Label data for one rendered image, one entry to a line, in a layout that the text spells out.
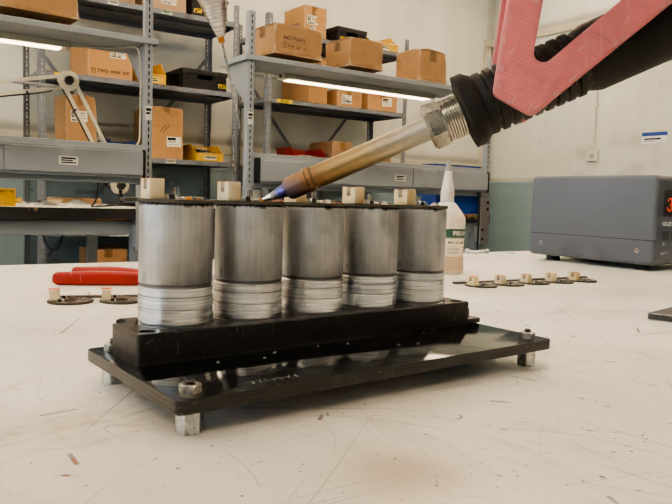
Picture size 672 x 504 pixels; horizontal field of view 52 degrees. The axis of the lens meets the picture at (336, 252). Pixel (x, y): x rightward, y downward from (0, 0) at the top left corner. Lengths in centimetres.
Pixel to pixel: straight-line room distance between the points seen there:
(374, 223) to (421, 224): 3
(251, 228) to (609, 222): 58
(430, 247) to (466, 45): 625
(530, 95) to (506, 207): 620
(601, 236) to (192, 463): 65
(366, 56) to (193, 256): 294
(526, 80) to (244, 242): 10
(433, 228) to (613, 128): 554
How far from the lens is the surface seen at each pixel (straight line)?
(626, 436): 22
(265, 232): 24
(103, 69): 428
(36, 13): 262
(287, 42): 293
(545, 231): 82
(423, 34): 620
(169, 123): 445
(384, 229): 27
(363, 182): 303
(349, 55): 310
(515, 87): 22
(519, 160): 636
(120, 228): 262
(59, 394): 24
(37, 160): 249
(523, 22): 22
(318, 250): 25
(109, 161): 254
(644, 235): 75
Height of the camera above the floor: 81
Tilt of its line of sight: 5 degrees down
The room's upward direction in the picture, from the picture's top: 2 degrees clockwise
